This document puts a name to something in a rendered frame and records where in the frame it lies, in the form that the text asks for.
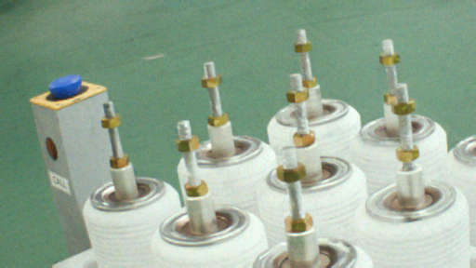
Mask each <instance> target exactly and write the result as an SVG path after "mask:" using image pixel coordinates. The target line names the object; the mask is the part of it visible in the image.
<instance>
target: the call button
mask: <svg viewBox="0 0 476 268"><path fill-rule="evenodd" d="M81 84H82V77H80V76H78V75H68V76H63V77H60V78H58V79H55V80H54V81H52V82H51V83H50V84H49V85H48V88H49V92H50V93H53V95H54V98H55V97H57V98H61V97H67V96H70V95H73V94H74V93H77V92H78V91H80V86H81Z"/></svg>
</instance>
